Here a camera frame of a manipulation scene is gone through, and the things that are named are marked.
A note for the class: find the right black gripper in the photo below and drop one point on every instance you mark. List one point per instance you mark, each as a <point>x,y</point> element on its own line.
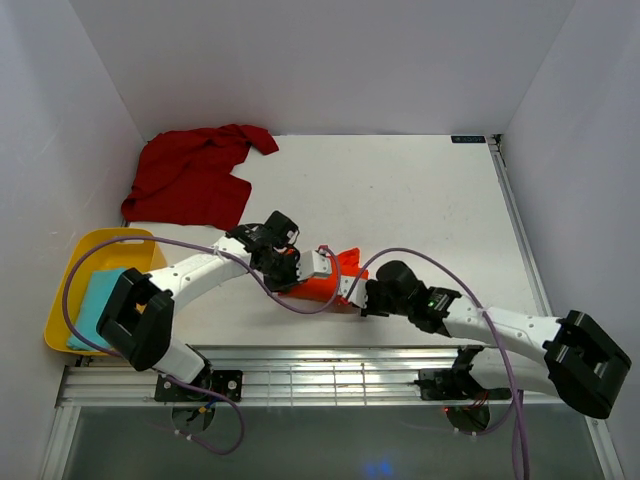
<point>369,309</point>

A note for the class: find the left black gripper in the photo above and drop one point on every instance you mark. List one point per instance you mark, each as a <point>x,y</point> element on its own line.
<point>278,286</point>

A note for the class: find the orange t shirt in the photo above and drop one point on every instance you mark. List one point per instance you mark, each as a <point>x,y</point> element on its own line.
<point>322,290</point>

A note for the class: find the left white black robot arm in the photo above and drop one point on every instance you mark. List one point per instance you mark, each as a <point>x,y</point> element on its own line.
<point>137,320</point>

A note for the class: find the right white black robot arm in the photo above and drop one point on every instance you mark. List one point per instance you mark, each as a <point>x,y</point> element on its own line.
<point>568,357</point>

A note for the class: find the dark red t shirt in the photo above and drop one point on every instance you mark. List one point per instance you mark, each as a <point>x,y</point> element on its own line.
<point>185,177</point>

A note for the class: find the yellow plastic tray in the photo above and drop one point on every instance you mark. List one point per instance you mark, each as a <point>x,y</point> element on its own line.
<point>143,255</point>

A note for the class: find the blue table label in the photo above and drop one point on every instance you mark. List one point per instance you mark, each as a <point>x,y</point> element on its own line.
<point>468,139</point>

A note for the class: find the teal folded t shirt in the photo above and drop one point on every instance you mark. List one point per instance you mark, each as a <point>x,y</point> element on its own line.
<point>98,290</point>

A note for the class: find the aluminium rail frame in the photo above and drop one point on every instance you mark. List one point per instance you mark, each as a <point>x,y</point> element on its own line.
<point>328,393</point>

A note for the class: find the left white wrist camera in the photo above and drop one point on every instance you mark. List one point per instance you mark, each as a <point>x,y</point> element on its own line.
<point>313,264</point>

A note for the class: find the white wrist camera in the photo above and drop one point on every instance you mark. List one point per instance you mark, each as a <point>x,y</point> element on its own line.
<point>352,291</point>
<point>313,264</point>

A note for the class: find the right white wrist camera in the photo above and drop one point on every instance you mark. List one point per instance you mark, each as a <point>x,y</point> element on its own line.
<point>352,291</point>

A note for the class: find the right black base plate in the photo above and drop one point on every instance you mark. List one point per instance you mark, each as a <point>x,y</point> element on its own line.
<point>449,384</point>

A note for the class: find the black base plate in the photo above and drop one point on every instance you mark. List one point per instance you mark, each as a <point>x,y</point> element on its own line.
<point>224,382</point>
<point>449,384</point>

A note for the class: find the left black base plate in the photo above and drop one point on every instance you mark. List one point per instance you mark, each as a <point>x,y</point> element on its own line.
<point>224,382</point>

